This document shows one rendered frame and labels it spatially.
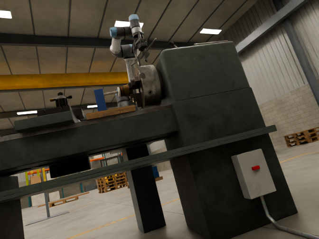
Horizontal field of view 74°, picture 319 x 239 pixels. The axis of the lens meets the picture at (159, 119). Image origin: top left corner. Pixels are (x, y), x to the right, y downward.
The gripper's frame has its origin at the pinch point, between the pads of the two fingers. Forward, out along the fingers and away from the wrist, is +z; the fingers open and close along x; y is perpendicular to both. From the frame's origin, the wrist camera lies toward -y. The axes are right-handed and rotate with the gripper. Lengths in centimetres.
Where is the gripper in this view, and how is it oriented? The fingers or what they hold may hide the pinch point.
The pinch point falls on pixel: (142, 60)
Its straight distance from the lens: 166.4
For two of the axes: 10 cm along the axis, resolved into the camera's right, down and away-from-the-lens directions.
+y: 6.3, -2.4, -7.4
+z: 2.3, 9.7, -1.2
